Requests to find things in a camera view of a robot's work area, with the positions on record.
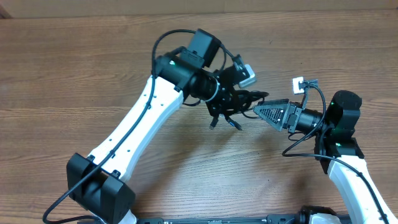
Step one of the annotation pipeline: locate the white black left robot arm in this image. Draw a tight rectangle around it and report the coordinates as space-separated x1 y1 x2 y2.
66 29 256 223

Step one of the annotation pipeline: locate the black cable bundle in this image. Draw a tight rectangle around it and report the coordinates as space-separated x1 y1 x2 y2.
208 90 270 131

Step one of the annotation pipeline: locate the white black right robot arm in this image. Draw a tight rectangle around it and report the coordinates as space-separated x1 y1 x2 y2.
253 90 397 223

